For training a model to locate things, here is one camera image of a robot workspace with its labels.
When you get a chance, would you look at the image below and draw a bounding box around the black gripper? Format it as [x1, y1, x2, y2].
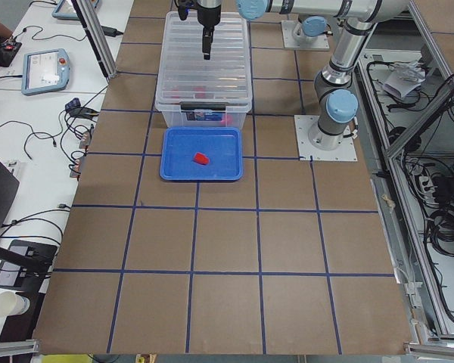
[197, 0, 222, 60]

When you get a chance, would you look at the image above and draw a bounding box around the clear plastic box lid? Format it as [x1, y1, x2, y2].
[154, 11, 252, 107]

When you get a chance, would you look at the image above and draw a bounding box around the red block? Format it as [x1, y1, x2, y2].
[193, 152, 210, 166]

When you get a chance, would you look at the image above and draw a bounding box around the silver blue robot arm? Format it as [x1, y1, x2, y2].
[197, 10, 328, 60]
[236, 1, 408, 151]

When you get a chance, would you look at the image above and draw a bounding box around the clear plastic storage box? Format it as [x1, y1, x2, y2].
[154, 11, 252, 129]

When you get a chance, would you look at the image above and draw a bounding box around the red block outside box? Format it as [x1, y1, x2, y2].
[220, 114, 234, 126]

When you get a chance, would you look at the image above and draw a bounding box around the blue plastic tray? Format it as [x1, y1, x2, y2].
[160, 127, 244, 182]

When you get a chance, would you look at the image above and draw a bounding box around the teach pendant tablet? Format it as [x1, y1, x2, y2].
[21, 48, 70, 95]

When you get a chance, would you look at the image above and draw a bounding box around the paper cup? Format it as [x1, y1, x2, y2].
[0, 291, 30, 318]

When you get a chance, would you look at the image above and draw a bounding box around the black box latch handle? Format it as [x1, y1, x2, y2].
[180, 103, 226, 112]

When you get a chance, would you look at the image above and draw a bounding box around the aluminium frame post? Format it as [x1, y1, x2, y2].
[71, 0, 117, 79]

